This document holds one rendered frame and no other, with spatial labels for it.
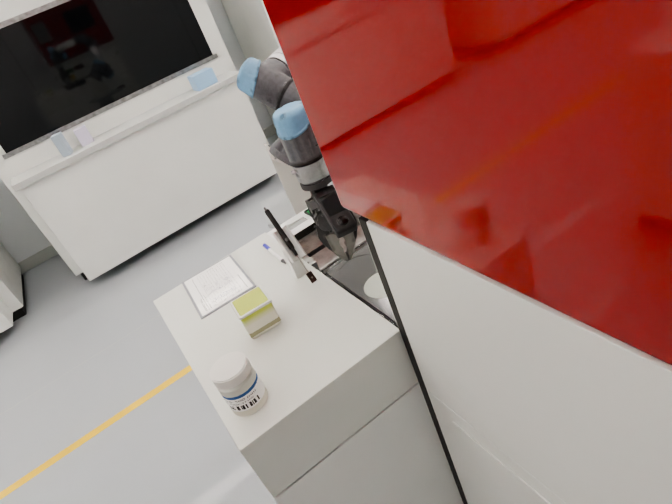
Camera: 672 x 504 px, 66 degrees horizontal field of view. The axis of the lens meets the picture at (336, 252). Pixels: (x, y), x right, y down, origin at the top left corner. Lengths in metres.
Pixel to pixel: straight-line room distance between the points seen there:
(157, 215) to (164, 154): 0.45
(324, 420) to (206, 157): 3.24
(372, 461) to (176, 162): 3.18
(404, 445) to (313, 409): 0.28
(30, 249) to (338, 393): 4.43
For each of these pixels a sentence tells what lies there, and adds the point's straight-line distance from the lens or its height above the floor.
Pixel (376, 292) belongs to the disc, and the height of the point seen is 0.90.
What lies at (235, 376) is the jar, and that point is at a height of 1.06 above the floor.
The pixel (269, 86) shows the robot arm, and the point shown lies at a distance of 1.13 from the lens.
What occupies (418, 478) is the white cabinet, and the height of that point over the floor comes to 0.57.
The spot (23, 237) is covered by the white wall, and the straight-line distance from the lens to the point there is 5.16.
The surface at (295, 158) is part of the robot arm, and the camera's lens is 1.04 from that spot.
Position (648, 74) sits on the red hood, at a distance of 0.38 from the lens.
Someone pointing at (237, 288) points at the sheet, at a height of 0.97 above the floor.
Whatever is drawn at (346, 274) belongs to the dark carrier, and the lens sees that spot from 1.28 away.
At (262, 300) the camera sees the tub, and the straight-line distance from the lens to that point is 1.08.
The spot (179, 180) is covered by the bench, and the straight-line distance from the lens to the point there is 4.02.
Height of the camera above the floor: 1.62
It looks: 32 degrees down
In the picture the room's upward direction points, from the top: 22 degrees counter-clockwise
